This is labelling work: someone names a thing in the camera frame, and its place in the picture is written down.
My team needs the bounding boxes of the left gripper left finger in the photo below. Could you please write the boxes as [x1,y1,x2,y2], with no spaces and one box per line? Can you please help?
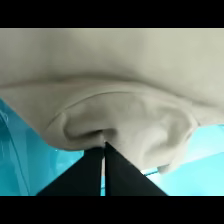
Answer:
[35,146,105,197]

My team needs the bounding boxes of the beige garment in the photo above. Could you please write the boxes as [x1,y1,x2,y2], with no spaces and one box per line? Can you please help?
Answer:
[0,28,224,176]

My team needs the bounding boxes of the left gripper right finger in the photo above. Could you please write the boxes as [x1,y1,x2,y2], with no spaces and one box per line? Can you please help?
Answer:
[104,141,168,197]

